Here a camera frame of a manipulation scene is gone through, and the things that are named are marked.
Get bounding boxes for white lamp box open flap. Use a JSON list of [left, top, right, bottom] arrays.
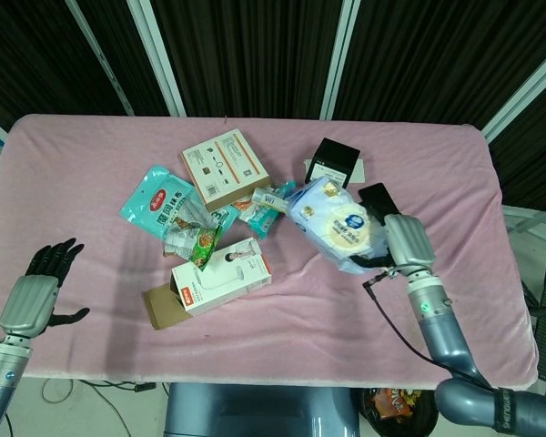
[[141, 236, 274, 330]]

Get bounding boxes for white partition frame post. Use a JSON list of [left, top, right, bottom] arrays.
[[126, 0, 187, 118], [65, 0, 136, 117], [480, 43, 546, 142], [319, 0, 361, 122]]

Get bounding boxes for teal cleaning cloth package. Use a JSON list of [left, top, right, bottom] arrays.
[[120, 166, 240, 242]]

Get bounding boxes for black floor cables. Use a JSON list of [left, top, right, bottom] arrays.
[[40, 377, 158, 406]]

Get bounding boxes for teal wipes packet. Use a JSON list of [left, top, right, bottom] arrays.
[[208, 204, 241, 229]]

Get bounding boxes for pink fleece table cloth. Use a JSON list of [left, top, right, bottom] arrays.
[[0, 113, 541, 392]]

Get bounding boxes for black trash bin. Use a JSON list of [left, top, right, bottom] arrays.
[[359, 386, 440, 437]]

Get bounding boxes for teal orange small packet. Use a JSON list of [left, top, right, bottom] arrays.
[[238, 181, 297, 239]]

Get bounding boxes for orange snack bag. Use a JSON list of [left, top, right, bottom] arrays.
[[367, 386, 427, 421]]

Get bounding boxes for white card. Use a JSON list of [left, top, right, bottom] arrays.
[[303, 157, 366, 186]]

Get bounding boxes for green snack bag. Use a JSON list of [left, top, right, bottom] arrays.
[[188, 225, 223, 272]]

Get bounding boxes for white yellow tube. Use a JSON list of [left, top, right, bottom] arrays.
[[252, 188, 288, 213]]

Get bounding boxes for flat brown white carton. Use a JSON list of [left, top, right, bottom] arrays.
[[180, 129, 272, 213]]

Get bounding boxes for black box with labels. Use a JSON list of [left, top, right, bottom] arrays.
[[303, 137, 361, 188]]

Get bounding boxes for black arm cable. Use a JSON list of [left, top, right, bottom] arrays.
[[362, 268, 497, 388]]

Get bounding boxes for silver crumpled snack bag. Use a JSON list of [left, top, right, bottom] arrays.
[[163, 193, 217, 260]]

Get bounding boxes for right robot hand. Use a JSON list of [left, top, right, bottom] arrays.
[[349, 212, 438, 279]]

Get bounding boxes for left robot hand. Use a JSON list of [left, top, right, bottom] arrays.
[[0, 237, 91, 340]]

